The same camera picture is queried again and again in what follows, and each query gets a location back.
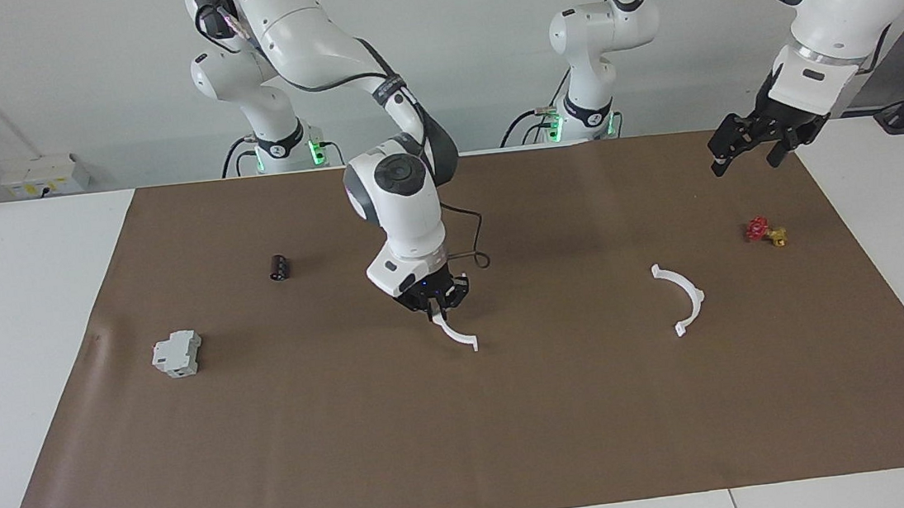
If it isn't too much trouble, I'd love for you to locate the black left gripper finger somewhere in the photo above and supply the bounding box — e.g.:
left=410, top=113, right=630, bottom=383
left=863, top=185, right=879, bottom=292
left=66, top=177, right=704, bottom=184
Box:
left=703, top=111, right=764, bottom=178
left=762, top=125, right=809, bottom=169

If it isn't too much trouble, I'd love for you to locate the white half-ring pipe clamp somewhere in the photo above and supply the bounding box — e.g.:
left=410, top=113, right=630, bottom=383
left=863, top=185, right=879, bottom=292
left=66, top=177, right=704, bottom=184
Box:
left=651, top=260, right=710, bottom=340
left=425, top=271, right=481, bottom=357

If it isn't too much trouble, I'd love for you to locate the brown paper mat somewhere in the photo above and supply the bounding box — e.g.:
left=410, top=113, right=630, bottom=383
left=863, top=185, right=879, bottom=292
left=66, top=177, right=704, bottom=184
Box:
left=0, top=109, right=904, bottom=508

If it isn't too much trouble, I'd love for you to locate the white circuit breaker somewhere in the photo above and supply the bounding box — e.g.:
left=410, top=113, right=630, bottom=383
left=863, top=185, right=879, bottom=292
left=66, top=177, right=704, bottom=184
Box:
left=149, top=328, right=206, bottom=382

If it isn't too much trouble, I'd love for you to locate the red-handled brass valve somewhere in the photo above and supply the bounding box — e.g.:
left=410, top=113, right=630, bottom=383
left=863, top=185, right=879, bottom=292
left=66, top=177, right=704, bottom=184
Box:
left=743, top=214, right=790, bottom=251

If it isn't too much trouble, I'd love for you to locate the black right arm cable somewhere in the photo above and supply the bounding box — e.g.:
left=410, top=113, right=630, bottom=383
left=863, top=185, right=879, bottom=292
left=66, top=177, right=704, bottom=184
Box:
left=196, top=0, right=492, bottom=295

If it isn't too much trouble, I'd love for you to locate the black base cable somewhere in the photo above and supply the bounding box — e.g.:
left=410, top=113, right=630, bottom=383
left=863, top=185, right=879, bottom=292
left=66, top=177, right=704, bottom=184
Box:
left=218, top=135, right=256, bottom=179
left=497, top=106, right=554, bottom=149

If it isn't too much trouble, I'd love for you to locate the white wall socket box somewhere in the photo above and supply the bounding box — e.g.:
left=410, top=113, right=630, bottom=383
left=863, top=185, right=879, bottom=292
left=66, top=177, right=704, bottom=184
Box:
left=0, top=150, right=92, bottom=201

